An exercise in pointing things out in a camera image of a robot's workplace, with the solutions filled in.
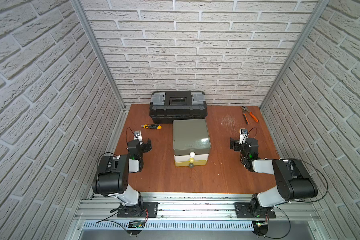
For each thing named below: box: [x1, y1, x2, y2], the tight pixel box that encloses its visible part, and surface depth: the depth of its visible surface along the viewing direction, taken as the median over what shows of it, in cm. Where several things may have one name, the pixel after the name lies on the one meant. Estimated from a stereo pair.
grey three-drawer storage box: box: [172, 119, 212, 169], surface depth 82 cm
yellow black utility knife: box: [141, 124, 162, 130], surface depth 108 cm
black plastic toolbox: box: [149, 90, 208, 124], surface depth 102 cm
